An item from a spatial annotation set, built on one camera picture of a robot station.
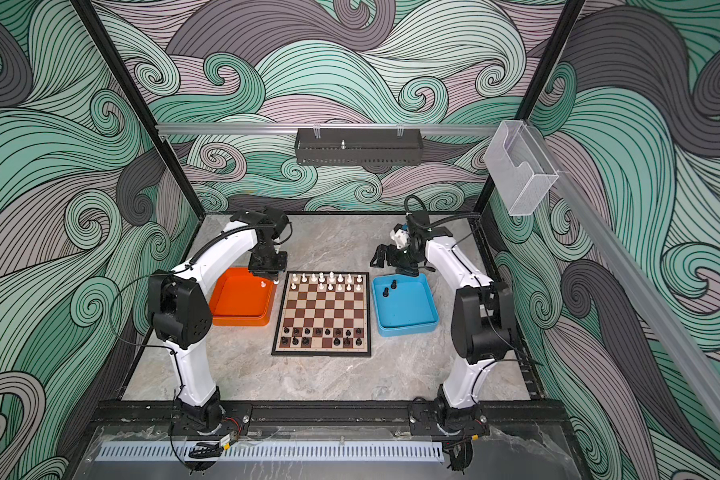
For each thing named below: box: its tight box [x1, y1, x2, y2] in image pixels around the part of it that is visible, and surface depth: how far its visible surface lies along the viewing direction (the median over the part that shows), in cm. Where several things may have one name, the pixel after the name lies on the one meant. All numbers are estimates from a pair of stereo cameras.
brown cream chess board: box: [271, 271, 372, 358], surface depth 92 cm
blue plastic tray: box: [372, 271, 440, 337], surface depth 95 cm
